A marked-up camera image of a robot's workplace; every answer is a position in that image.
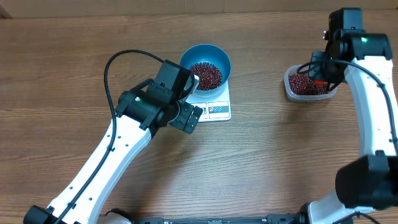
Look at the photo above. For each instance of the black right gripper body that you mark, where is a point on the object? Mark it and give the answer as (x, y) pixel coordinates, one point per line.
(333, 73)

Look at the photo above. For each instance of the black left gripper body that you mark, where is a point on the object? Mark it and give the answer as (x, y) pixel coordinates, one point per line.
(181, 119)

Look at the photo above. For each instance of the orange scoop with blue handle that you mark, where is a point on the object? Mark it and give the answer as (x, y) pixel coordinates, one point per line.
(319, 82)

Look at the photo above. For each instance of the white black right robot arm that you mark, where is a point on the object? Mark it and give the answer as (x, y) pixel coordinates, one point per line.
(364, 61)

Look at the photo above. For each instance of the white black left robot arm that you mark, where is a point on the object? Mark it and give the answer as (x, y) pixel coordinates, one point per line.
(141, 112)

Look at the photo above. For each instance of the white digital kitchen scale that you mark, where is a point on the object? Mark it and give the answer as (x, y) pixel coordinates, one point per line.
(216, 105)

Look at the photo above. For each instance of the red beans in bowl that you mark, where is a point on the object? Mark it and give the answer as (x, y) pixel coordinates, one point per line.
(210, 77)

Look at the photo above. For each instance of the teal plastic bowl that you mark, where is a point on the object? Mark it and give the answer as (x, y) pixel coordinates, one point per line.
(208, 53)

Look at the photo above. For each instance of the red adzuki beans pile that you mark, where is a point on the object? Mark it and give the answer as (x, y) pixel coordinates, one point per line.
(303, 85)

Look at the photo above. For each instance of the clear plastic container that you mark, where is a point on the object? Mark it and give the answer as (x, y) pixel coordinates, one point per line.
(303, 98)

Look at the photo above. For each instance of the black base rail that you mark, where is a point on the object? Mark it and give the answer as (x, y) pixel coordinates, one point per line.
(270, 219)

